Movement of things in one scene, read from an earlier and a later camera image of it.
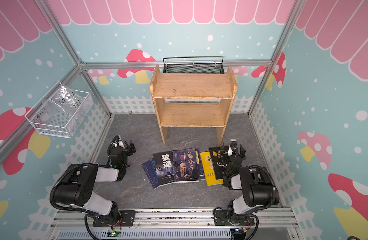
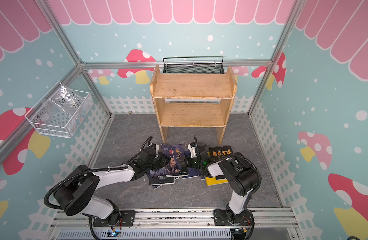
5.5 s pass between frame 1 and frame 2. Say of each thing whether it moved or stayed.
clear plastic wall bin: stayed
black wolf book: moved
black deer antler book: stayed
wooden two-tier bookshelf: stayed
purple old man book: moved
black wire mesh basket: stayed
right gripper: moved
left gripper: moved
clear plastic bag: stayed
